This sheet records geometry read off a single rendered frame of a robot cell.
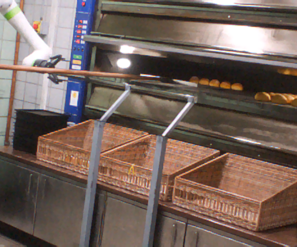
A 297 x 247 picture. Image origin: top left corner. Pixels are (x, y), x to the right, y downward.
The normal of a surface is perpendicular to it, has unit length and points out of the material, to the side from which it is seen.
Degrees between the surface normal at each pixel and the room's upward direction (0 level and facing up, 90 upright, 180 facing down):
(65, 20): 90
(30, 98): 90
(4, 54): 90
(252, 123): 70
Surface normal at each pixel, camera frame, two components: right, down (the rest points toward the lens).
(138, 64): 0.74, 0.17
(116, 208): -0.65, 0.00
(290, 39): -0.58, -0.35
